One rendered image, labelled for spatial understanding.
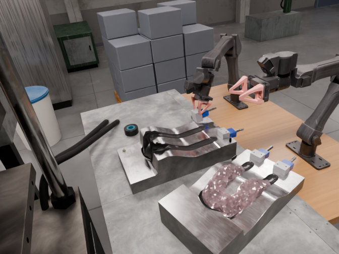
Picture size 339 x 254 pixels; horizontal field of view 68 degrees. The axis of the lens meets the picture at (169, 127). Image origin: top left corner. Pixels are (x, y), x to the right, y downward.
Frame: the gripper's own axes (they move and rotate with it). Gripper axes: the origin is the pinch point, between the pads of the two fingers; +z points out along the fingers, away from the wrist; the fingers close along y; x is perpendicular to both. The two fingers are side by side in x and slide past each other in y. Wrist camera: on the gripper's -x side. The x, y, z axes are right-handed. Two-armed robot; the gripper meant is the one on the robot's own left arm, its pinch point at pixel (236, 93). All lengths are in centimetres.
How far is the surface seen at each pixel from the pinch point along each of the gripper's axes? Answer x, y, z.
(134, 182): 33, -10, 39
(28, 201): 15, 3, 71
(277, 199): 30.6, 21.8, -2.8
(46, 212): 39, -16, 76
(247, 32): 115, -462, -320
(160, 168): 30.2, -10.3, 28.0
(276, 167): 32.3, 7.5, -14.0
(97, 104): 118, -284, 52
